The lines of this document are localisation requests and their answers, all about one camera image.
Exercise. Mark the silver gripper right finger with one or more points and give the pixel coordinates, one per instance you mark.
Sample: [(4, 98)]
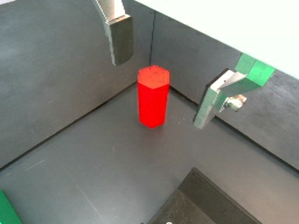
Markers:
[(223, 93)]

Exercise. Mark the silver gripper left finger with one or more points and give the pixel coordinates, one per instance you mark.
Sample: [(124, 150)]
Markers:
[(119, 29)]

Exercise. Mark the red hexagon peg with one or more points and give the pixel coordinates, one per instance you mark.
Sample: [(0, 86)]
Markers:
[(154, 81)]

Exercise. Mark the green shape sorting board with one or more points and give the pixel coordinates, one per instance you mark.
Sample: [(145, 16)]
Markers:
[(8, 216)]

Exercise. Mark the black curved holder bracket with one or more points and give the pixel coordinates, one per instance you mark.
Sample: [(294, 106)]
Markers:
[(201, 203)]

